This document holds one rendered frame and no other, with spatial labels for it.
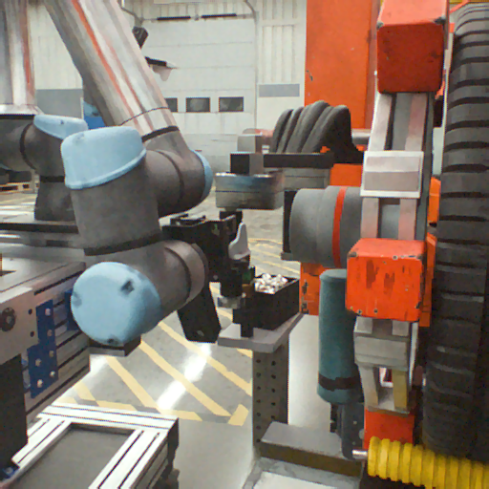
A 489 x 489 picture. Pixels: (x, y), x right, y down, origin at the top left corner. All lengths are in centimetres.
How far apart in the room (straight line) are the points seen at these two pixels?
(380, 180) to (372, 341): 19
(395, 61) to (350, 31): 73
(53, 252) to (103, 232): 80
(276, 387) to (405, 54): 126
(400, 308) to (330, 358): 53
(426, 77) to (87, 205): 43
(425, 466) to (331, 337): 30
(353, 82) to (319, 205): 58
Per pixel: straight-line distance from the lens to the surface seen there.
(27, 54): 141
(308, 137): 72
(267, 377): 175
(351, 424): 135
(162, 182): 53
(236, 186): 75
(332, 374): 109
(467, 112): 62
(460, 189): 58
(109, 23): 65
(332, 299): 103
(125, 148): 49
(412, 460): 89
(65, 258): 128
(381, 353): 68
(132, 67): 63
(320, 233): 86
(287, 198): 110
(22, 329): 87
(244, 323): 149
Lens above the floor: 100
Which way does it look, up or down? 12 degrees down
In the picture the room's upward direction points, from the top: straight up
